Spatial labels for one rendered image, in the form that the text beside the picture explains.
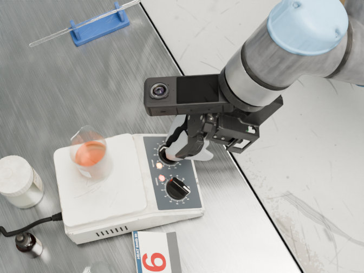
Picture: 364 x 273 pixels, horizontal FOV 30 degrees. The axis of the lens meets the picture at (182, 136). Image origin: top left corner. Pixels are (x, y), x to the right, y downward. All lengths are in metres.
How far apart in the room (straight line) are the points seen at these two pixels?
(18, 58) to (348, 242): 0.61
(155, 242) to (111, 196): 0.10
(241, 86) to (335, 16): 0.14
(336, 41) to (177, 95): 0.22
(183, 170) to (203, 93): 0.19
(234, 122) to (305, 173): 0.21
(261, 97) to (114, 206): 0.27
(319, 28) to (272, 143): 0.37
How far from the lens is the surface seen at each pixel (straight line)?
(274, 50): 0.75
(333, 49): 0.77
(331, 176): 1.05
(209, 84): 0.85
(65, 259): 1.04
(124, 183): 0.96
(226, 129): 0.88
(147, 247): 0.99
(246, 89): 0.80
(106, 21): 1.18
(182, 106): 0.84
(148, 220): 0.98
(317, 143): 1.07
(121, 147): 0.98
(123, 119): 1.09
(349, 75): 0.80
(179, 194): 0.98
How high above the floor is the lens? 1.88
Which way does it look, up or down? 67 degrees down
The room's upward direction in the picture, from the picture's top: 10 degrees counter-clockwise
